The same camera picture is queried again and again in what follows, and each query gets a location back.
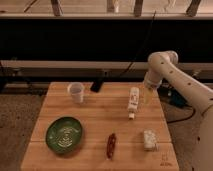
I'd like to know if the green ceramic bowl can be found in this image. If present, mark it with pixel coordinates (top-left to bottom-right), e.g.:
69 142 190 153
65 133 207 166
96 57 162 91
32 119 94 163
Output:
45 117 83 155

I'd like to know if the black cable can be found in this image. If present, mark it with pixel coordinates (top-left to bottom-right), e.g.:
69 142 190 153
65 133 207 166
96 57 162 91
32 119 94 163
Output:
120 10 158 77

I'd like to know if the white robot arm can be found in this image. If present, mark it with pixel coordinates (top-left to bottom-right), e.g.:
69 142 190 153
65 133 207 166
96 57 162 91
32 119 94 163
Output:
144 51 213 171

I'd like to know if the wooden table board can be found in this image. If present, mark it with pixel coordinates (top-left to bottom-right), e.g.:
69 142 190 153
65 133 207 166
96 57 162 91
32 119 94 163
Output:
21 82 179 171

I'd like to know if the white plastic bottle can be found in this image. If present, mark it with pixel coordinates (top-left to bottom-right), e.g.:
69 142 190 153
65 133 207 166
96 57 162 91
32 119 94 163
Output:
128 87 139 119

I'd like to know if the white crumpled sponge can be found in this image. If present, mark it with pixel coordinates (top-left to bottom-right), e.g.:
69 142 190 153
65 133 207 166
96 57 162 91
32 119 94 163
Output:
143 130 157 151

